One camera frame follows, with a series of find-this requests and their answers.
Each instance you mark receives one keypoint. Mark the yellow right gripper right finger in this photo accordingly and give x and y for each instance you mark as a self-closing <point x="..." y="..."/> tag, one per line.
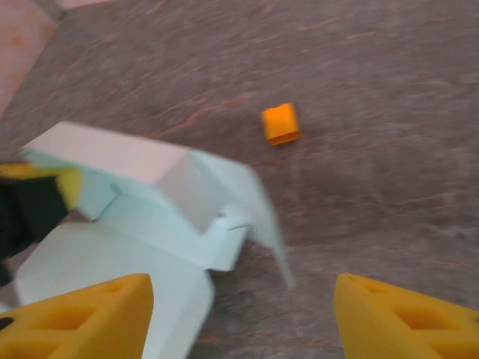
<point x="393" y="321"/>

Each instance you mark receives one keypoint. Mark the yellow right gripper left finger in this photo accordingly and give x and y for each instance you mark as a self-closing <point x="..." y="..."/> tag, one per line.
<point x="93" y="318"/>

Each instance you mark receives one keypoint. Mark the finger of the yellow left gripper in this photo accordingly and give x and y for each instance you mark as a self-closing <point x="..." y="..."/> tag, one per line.
<point x="67" y="183"/>

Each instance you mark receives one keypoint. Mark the teal paper box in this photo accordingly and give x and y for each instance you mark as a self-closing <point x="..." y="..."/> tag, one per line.
<point x="149" y="224"/>

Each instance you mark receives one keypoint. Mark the small orange block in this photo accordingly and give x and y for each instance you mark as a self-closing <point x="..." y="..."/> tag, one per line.
<point x="280" y="121"/>

